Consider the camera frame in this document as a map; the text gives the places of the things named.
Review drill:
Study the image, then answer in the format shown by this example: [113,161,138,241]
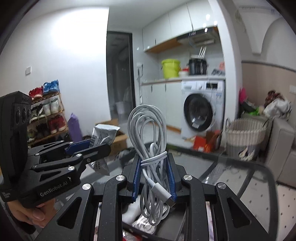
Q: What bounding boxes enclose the dark glass door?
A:
[106,31,135,123]

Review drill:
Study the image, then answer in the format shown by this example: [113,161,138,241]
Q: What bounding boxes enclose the white lower kitchen cabinets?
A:
[142,81,183,132]

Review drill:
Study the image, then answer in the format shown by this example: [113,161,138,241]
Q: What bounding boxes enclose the purple rolled mat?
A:
[68,113,83,142]

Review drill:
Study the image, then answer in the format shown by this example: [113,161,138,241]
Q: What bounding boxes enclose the range hood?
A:
[177,27,220,46]

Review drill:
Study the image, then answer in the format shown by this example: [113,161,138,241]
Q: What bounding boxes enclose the red cardboard box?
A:
[193,130,221,153]

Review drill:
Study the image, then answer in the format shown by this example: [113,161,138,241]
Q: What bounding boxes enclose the red and white bowl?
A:
[179,68,190,77]

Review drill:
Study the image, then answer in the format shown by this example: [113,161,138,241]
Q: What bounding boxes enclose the woven laundry basket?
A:
[225,118,267,161]

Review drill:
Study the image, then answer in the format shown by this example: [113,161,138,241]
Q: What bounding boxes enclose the white charging cable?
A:
[127,104,173,227]

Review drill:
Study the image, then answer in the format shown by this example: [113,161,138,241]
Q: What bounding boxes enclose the glass table top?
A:
[0,138,278,241]

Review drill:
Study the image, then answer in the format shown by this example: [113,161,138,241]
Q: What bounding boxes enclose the white kitchen cabinets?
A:
[142,1,218,53]
[142,81,183,132]

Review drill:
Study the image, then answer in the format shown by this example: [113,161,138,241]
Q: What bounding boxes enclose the wooden shoe rack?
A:
[27,92,69,148]

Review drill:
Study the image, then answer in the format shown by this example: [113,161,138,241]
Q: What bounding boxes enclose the white router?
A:
[190,46,207,59]

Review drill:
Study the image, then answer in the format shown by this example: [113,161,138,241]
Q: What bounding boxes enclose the person's left hand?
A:
[6,198,56,228]

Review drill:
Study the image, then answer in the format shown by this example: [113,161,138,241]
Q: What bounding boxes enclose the white upper kitchen cabinets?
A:
[142,1,218,53]

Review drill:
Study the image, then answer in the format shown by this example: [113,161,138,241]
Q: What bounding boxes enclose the pile of clothes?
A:
[263,90,292,120]

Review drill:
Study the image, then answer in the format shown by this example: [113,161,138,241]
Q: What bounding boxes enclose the open cardboard box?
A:
[100,118,128,156]

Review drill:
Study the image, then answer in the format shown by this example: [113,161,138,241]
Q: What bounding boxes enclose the yellow-green plastic bucket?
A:
[161,59,180,79]

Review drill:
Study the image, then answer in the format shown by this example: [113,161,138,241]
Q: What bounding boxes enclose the white washing machine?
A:
[181,78,225,139]

